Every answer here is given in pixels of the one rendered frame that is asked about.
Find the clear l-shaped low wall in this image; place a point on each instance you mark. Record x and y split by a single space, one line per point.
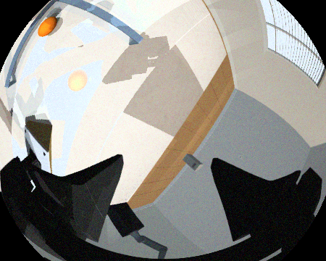
69 8

